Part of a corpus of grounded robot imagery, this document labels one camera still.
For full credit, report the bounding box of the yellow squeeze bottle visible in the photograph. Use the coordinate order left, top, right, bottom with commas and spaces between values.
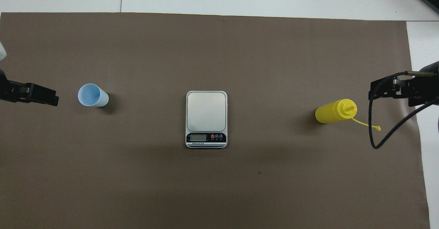
315, 99, 381, 132

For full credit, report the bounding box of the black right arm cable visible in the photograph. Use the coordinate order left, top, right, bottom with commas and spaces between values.
369, 71, 439, 149

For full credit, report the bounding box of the light blue plastic cup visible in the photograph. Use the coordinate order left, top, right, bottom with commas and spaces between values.
78, 83, 109, 108

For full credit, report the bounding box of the brown table mat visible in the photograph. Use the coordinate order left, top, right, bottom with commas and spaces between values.
0, 12, 431, 229

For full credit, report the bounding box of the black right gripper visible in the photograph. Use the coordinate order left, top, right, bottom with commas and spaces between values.
369, 61, 439, 108

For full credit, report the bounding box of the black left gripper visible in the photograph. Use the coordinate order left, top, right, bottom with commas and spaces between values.
0, 70, 59, 107

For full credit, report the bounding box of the silver digital kitchen scale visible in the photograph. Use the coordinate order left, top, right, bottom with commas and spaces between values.
186, 91, 228, 149

